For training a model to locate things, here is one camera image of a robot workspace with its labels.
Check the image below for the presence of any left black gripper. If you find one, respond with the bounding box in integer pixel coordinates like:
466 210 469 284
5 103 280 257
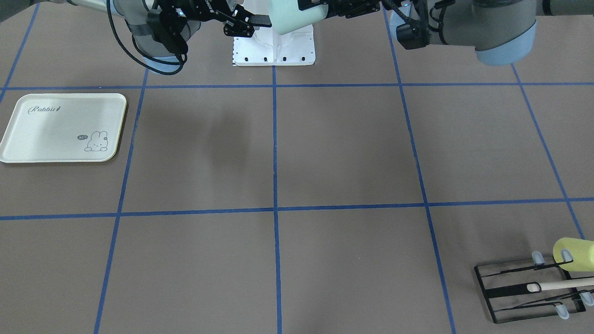
297 0 395 19

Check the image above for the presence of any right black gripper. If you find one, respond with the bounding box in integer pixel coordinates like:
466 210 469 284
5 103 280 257
153 0 272 38

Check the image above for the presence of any black camera cable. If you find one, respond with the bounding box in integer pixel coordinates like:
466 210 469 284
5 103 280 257
106 0 187 76

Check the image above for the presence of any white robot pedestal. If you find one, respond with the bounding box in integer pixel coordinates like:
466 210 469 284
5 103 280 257
232 25 316 66

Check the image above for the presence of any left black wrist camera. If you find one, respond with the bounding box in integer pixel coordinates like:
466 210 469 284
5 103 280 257
395 18 448 50

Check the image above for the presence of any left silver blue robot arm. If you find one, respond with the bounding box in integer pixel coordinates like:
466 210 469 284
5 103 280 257
297 0 537 66

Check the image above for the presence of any light green cup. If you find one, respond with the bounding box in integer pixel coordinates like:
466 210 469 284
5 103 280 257
267 0 329 35

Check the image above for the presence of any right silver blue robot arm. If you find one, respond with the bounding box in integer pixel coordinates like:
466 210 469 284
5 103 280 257
69 0 272 65

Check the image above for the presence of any yellow cup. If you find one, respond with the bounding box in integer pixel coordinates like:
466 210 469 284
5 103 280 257
552 237 594 271

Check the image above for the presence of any black wire cup rack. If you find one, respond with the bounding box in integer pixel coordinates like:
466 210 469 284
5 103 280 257
473 250 593 325

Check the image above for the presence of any cream rabbit tray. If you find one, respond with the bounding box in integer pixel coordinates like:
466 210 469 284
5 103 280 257
0 93 128 164

